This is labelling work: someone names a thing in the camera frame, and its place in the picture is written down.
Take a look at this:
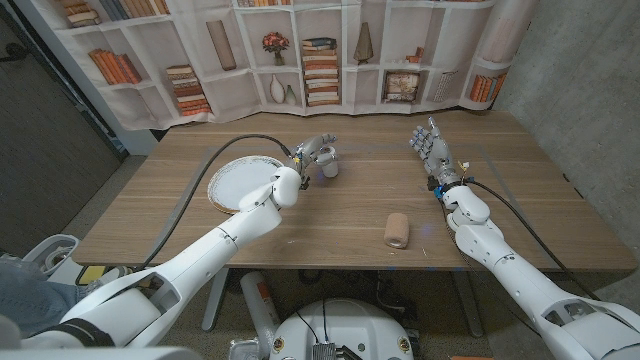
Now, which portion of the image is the black door handle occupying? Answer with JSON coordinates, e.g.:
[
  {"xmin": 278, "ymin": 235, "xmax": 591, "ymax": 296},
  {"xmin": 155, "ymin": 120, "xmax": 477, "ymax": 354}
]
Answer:
[{"xmin": 0, "ymin": 42, "xmax": 29, "ymax": 64}]

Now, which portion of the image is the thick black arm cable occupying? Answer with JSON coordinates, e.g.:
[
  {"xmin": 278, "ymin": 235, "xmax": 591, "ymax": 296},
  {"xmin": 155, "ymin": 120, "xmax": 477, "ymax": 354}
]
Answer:
[
  {"xmin": 464, "ymin": 178, "xmax": 602, "ymax": 302},
  {"xmin": 134, "ymin": 133, "xmax": 294, "ymax": 274}
]

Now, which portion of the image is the grey table leg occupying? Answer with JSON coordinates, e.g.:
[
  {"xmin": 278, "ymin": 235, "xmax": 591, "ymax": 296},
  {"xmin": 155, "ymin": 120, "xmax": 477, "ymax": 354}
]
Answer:
[
  {"xmin": 452, "ymin": 269, "xmax": 484, "ymax": 339},
  {"xmin": 202, "ymin": 268, "xmax": 230, "ymax": 333}
]

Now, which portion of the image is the white cylinder with orange label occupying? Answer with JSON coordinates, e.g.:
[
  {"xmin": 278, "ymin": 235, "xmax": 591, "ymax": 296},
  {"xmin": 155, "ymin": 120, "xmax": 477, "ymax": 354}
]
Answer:
[{"xmin": 239, "ymin": 271, "xmax": 281, "ymax": 359}]

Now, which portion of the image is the white grey sneaker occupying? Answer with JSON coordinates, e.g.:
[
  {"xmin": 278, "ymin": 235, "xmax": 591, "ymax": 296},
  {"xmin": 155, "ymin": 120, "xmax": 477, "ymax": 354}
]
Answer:
[{"xmin": 87, "ymin": 266, "xmax": 134, "ymax": 292}]

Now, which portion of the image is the printed bookshelf backdrop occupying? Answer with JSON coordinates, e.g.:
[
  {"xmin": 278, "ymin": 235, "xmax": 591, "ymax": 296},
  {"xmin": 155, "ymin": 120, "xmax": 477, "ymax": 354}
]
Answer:
[{"xmin": 14, "ymin": 0, "xmax": 541, "ymax": 132}]

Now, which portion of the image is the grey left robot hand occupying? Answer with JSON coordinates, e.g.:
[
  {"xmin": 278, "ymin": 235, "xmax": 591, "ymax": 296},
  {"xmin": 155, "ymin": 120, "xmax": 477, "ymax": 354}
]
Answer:
[{"xmin": 288, "ymin": 132, "xmax": 339, "ymax": 184}]

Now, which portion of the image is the white string spool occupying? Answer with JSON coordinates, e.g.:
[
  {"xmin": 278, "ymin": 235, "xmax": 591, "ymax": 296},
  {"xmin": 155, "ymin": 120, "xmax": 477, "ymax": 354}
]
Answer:
[{"xmin": 315, "ymin": 145, "xmax": 340, "ymax": 179}]

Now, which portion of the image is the white round bin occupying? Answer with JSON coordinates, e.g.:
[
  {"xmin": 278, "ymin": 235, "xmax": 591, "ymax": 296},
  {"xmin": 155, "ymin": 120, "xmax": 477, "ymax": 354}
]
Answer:
[{"xmin": 22, "ymin": 233, "xmax": 80, "ymax": 276}]

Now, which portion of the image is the silver foil tray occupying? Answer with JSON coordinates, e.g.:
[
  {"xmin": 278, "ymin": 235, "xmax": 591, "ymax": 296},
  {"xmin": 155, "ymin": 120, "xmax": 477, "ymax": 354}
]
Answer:
[{"xmin": 228, "ymin": 337, "xmax": 261, "ymax": 360}]

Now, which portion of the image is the white robot torso base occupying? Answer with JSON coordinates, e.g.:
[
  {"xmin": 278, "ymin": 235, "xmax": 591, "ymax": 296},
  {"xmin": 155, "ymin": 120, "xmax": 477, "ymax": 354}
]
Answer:
[{"xmin": 269, "ymin": 298, "xmax": 415, "ymax": 360}]

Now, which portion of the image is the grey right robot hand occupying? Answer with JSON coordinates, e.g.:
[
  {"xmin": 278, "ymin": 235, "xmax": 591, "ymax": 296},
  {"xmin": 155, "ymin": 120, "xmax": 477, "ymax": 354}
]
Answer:
[{"xmin": 408, "ymin": 116, "xmax": 464, "ymax": 189}]

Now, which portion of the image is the person's blue jeans leg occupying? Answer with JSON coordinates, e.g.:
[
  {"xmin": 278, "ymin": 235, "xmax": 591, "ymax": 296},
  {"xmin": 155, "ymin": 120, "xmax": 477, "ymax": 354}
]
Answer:
[{"xmin": 0, "ymin": 262, "xmax": 91, "ymax": 339}]

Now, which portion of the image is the tan bandage roll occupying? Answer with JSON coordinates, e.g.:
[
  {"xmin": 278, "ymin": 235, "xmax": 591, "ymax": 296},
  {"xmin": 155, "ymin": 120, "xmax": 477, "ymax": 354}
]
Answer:
[{"xmin": 383, "ymin": 212, "xmax": 411, "ymax": 250}]

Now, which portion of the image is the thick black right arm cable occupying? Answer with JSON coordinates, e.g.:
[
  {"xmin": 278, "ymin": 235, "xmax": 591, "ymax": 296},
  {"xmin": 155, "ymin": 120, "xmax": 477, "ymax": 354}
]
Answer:
[{"xmin": 464, "ymin": 178, "xmax": 602, "ymax": 302}]

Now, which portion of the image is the gold-rimmed white paper plate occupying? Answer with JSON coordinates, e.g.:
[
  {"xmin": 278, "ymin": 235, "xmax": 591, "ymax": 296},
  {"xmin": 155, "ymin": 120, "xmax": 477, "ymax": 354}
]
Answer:
[{"xmin": 206, "ymin": 154, "xmax": 285, "ymax": 215}]

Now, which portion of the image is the yellow flat object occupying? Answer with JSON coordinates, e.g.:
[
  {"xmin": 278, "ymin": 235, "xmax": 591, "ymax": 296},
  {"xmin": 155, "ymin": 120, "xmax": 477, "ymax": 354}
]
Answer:
[{"xmin": 75, "ymin": 264, "xmax": 109, "ymax": 287}]

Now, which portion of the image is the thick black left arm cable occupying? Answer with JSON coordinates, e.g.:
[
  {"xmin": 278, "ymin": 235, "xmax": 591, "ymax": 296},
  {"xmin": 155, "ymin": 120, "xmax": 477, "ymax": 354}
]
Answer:
[{"xmin": 134, "ymin": 133, "xmax": 294, "ymax": 274}]

